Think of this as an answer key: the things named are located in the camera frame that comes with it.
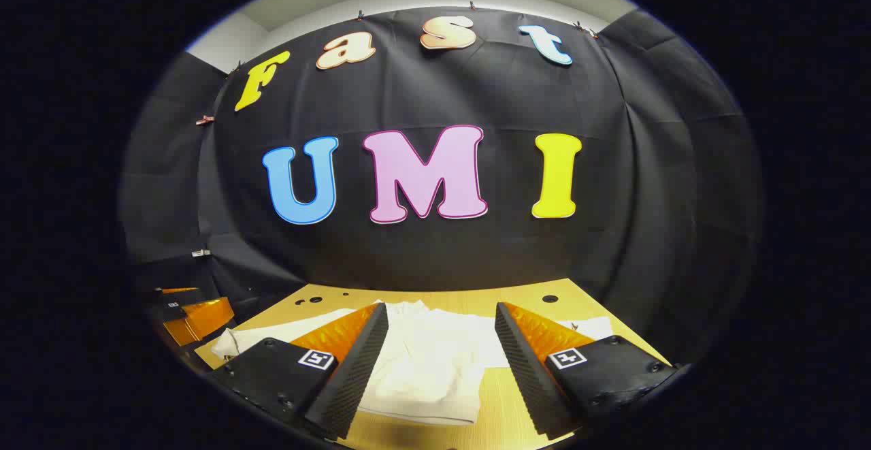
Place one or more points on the black backdrop cloth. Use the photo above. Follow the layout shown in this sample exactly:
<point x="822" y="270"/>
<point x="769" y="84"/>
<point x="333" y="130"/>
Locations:
<point x="476" y="96"/>

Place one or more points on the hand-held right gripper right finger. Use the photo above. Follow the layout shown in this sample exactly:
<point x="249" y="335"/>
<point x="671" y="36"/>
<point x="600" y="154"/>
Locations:
<point x="524" y="375"/>

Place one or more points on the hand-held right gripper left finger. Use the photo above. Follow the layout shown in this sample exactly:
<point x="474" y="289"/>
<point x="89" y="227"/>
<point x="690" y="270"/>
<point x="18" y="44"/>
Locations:
<point x="354" y="375"/>

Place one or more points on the red clip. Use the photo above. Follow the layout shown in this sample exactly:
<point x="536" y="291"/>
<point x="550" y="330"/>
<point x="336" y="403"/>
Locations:
<point x="204" y="120"/>

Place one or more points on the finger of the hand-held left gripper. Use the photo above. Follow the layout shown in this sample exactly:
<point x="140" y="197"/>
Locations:
<point x="173" y="300"/>
<point x="204" y="319"/>

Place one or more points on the white sweater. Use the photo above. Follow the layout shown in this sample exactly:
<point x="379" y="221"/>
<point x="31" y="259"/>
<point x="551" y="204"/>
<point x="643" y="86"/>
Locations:
<point x="429" y="361"/>

